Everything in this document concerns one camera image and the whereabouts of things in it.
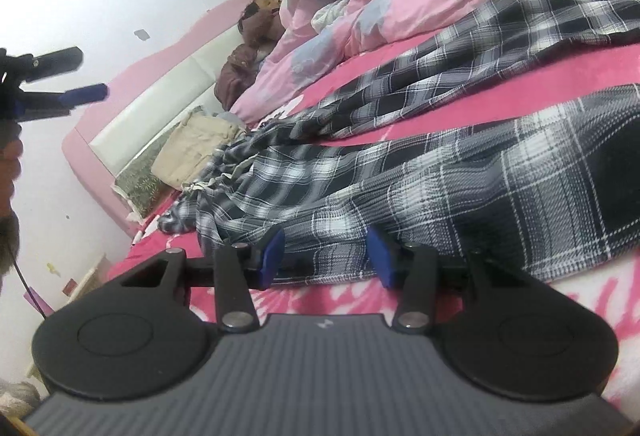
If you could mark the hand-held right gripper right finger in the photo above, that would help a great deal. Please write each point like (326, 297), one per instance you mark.
(382, 261)

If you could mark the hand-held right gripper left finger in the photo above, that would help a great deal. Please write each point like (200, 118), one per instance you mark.
(272, 261)

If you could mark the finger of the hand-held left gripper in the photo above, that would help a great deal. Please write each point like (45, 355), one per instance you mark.
(55, 63)
(87, 94)

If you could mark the black white plaid pants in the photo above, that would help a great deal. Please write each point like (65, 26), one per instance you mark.
(450, 176)

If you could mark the person's left hand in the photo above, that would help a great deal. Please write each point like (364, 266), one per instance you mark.
(9, 166)

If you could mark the green patterned pillow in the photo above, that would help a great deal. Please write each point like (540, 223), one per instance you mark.
(140, 186)

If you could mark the folded beige pants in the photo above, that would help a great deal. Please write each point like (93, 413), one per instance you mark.
(195, 146)

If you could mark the maroon jacket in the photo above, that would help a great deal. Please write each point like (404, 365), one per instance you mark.
(235, 76)

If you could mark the white knit cloth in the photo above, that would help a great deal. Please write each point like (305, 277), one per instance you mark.
(327, 16)

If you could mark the pink floral blanket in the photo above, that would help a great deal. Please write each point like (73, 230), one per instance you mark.
(550, 71)

